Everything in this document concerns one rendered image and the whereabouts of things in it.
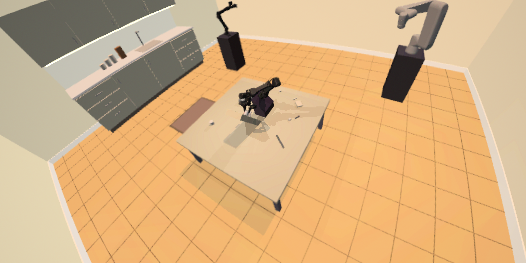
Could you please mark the tan service panel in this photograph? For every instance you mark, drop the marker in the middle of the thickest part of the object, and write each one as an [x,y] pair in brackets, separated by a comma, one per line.
[242,117]

